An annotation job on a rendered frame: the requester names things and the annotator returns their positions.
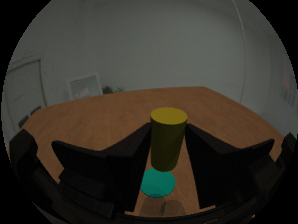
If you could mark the yellow cylinder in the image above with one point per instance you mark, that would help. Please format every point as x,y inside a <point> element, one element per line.
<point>168,128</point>

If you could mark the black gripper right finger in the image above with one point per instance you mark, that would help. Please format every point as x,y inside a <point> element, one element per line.
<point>216,165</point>

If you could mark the teal flat circle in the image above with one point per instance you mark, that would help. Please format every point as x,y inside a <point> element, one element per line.
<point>157,184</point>

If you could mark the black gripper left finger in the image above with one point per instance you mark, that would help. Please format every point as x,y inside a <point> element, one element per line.
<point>121,166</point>

